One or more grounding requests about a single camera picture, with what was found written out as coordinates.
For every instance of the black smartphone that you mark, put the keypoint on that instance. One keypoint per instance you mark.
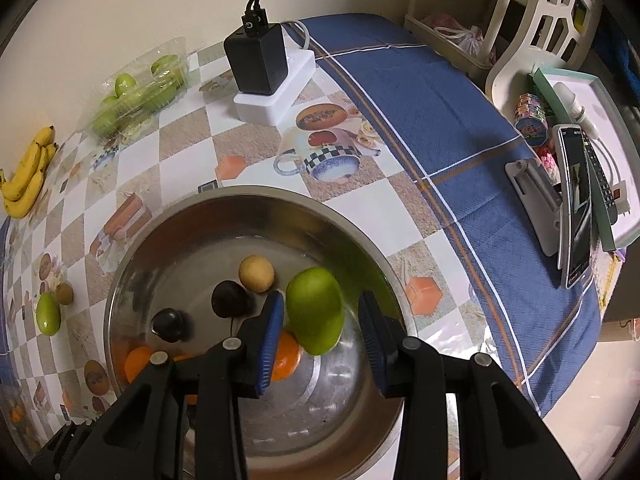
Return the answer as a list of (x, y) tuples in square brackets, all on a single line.
[(577, 230)]

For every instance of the white power strip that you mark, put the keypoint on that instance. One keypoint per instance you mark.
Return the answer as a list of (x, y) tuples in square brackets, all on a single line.
[(270, 107)]

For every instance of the pile of small green apples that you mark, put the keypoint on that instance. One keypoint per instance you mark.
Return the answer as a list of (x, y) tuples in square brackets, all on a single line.
[(125, 85)]

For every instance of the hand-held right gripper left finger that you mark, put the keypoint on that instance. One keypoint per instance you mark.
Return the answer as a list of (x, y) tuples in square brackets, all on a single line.
[(267, 345)]

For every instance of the green mango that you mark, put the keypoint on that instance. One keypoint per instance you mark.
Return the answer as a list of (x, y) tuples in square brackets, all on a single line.
[(47, 314), (315, 310)]

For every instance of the orange persimmon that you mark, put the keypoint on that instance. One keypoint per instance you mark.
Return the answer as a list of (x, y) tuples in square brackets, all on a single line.
[(287, 360)]

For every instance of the black power adapter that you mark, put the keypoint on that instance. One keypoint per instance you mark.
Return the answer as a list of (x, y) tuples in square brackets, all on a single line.
[(255, 60)]

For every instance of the green flat box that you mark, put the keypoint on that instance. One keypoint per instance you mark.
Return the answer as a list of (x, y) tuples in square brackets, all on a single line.
[(542, 92)]

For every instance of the black remote control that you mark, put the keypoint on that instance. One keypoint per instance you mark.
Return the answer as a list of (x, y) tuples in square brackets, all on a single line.
[(600, 180)]

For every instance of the clear plastic fruit container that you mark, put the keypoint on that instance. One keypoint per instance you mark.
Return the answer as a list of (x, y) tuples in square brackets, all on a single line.
[(165, 55)]

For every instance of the white tray with teal rim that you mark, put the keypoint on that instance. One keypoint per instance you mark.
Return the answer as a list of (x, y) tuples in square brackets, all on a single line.
[(607, 105)]

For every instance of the small orange tangerine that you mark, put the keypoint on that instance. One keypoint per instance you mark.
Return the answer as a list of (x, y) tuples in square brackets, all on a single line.
[(137, 364)]

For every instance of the white switch plug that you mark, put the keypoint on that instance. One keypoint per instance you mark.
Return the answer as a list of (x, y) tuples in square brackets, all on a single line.
[(620, 195)]

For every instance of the white plastic bottle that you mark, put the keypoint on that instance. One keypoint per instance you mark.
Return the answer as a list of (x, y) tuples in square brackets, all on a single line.
[(567, 97)]

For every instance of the dark purple plum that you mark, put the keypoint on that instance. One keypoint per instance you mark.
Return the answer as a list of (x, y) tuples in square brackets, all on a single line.
[(230, 300), (170, 325)]

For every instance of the checkered printed tablecloth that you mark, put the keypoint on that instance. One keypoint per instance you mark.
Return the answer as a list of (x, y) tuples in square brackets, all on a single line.
[(450, 110)]

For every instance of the white plastic basket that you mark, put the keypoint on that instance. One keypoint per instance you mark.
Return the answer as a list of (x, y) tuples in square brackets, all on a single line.
[(450, 56)]

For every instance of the stainless steel bowl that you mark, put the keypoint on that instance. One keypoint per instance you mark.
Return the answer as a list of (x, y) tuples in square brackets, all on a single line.
[(340, 410)]

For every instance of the pink plastic bag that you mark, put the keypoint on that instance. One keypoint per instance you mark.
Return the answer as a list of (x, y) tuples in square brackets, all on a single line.
[(462, 35)]

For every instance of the blue cloth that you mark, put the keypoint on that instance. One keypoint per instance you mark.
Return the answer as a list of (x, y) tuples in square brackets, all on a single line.
[(620, 50)]

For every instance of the tan round fruit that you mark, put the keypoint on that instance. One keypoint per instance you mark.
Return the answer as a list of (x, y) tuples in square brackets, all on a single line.
[(256, 273)]

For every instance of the yellow banana bunch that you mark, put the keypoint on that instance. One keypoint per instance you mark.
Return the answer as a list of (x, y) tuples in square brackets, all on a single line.
[(25, 185)]

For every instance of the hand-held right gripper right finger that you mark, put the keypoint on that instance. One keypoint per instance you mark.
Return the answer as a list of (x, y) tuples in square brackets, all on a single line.
[(375, 345)]

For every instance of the white plastic chair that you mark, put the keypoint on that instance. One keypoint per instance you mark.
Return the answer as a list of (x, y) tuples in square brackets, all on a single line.
[(500, 25)]

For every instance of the grey phone stand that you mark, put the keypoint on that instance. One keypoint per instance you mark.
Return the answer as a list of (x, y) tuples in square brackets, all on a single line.
[(535, 195)]

